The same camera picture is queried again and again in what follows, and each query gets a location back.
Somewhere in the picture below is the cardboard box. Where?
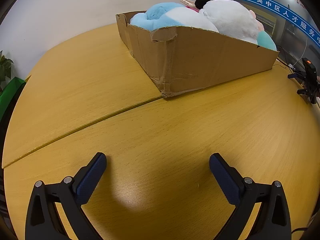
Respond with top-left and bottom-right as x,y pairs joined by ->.
115,11 -> 280,98

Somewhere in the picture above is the blue window banner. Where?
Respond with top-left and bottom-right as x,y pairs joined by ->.
221,0 -> 320,46

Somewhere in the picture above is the green flat object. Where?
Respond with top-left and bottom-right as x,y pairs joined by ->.
0,77 -> 27,123

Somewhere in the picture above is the white and black panda plush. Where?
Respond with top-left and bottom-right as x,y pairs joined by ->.
195,0 -> 263,46

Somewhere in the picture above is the blue and white plush toy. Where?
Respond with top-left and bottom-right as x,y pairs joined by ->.
130,2 -> 219,32

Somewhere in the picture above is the wooden shelf behind glass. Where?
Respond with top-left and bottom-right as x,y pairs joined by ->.
256,11 -> 278,34

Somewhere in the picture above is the green potted plant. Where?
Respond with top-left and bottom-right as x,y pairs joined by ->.
0,51 -> 14,90

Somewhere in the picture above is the white cable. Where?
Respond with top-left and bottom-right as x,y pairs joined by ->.
295,39 -> 308,67

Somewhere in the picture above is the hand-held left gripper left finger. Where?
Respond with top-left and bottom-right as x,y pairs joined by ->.
25,152 -> 107,240

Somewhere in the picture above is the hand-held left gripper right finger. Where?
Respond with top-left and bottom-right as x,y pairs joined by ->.
209,152 -> 292,240

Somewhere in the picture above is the pink pig plush toy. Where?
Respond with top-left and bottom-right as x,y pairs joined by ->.
249,9 -> 277,52

